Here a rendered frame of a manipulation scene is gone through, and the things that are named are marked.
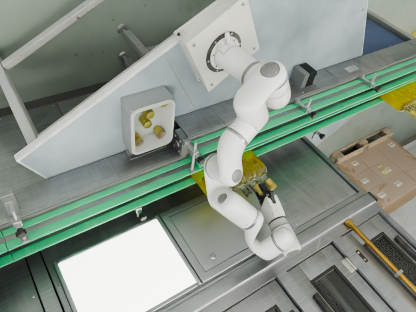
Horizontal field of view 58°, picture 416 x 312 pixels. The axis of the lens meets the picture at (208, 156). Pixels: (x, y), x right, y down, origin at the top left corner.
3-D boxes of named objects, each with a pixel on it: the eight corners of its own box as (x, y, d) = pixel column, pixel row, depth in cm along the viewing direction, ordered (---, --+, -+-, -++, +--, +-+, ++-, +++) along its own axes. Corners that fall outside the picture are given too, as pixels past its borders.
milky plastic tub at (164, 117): (122, 142, 147) (132, 157, 143) (120, 97, 131) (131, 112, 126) (162, 129, 155) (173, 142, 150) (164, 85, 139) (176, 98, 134)
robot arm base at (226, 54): (204, 42, 125) (234, 65, 117) (233, 21, 127) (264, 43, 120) (213, 73, 138) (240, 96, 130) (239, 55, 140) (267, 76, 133)
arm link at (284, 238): (270, 254, 129) (291, 240, 126) (257, 228, 136) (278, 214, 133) (290, 260, 140) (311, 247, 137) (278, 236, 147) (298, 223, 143)
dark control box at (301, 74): (288, 79, 183) (300, 88, 179) (293, 65, 177) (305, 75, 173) (300, 75, 187) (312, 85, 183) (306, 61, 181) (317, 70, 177)
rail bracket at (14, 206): (3, 204, 130) (21, 256, 118) (-12, 173, 118) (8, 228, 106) (17, 199, 132) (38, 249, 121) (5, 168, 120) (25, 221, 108)
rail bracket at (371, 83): (355, 78, 195) (376, 93, 188) (361, 66, 189) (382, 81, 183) (360, 76, 197) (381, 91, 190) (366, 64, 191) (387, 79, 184)
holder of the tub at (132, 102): (123, 150, 151) (132, 163, 147) (120, 96, 131) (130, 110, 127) (161, 137, 159) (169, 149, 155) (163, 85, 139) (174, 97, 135)
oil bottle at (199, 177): (184, 168, 161) (212, 204, 150) (186, 159, 157) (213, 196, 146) (195, 163, 164) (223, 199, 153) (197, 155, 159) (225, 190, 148)
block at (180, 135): (171, 146, 156) (179, 157, 153) (172, 130, 149) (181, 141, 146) (178, 143, 158) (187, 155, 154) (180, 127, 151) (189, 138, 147)
